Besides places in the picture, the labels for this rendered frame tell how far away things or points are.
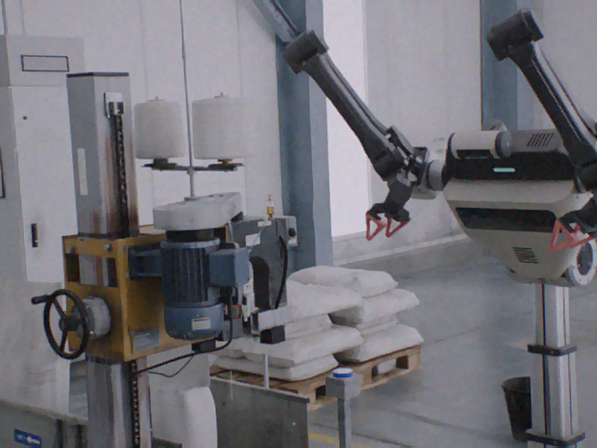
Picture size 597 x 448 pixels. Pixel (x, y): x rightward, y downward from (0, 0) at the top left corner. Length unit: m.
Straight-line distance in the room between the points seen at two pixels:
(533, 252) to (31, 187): 4.22
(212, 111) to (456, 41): 8.54
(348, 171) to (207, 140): 6.98
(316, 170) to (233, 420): 5.31
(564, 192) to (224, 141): 0.88
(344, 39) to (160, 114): 6.83
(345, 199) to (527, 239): 6.76
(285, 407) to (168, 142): 1.02
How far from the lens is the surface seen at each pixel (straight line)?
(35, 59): 6.66
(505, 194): 2.81
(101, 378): 2.79
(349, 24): 9.68
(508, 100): 11.42
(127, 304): 2.68
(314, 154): 8.69
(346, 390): 3.14
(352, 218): 9.66
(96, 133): 2.68
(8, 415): 3.66
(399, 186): 2.72
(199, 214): 2.54
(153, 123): 2.85
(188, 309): 2.58
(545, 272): 2.97
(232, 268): 2.54
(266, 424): 3.48
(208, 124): 2.65
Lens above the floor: 1.64
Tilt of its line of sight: 6 degrees down
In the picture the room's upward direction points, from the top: 2 degrees counter-clockwise
